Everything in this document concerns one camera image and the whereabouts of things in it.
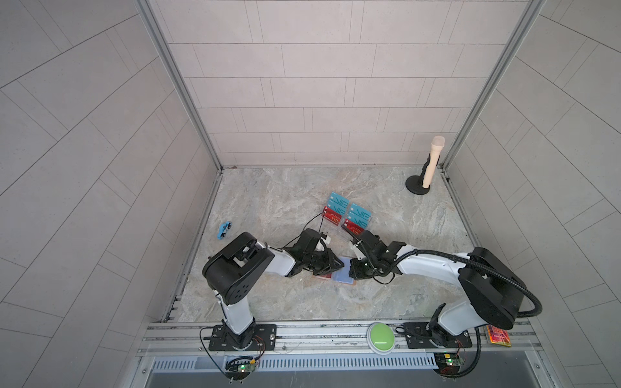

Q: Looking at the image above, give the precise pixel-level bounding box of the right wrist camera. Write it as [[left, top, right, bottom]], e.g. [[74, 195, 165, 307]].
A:
[[350, 242, 366, 260]]

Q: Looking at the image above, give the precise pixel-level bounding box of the teal VIP card left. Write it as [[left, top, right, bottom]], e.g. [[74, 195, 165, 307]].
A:
[[327, 192, 349, 216]]

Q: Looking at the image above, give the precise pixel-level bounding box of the green push button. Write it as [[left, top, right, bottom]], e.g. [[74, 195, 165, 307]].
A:
[[365, 322, 396, 355]]

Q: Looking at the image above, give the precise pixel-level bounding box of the circuit board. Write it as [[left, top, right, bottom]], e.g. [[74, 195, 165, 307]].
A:
[[225, 356, 258, 381], [433, 352, 463, 376]]

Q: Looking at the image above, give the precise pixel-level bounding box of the teal vip card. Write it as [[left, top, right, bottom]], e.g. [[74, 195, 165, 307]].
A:
[[347, 203, 372, 229], [327, 192, 349, 216]]

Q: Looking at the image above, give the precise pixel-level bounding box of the beige microphone on black stand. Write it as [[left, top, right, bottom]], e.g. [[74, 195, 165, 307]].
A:
[[405, 136, 446, 196]]

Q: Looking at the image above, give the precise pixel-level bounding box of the black corrugated cable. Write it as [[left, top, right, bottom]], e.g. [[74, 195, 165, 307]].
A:
[[339, 225, 543, 379]]

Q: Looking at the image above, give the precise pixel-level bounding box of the left circuit board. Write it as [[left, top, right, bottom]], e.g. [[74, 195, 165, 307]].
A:
[[225, 356, 258, 381]]

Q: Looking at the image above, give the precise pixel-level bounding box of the blue toy car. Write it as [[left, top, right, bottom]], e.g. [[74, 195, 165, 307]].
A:
[[217, 221, 231, 240]]

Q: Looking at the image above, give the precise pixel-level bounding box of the red patterned card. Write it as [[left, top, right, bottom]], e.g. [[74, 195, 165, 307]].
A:
[[486, 325, 512, 348]]

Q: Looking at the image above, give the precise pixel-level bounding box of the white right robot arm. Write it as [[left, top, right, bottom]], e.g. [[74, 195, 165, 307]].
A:
[[349, 231, 527, 348]]

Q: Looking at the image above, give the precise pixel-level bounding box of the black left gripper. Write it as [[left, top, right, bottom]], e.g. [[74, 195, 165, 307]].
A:
[[300, 250, 345, 276]]

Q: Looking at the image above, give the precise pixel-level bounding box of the aluminium rail base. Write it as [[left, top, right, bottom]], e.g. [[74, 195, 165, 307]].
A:
[[137, 320, 543, 373]]

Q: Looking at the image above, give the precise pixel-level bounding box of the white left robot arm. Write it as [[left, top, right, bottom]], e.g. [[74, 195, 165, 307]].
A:
[[202, 229, 344, 350]]

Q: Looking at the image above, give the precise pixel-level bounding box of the teal VIP card right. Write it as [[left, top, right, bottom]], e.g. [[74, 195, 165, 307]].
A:
[[347, 203, 372, 229]]

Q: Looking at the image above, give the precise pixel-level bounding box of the tan leather card holder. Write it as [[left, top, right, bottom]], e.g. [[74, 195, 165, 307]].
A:
[[317, 256, 356, 286]]

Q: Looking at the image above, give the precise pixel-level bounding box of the right circuit board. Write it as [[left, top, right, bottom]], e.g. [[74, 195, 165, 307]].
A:
[[433, 352, 463, 376]]

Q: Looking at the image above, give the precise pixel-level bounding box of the clear acrylic card stand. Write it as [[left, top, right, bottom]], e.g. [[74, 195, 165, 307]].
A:
[[323, 196, 373, 229]]

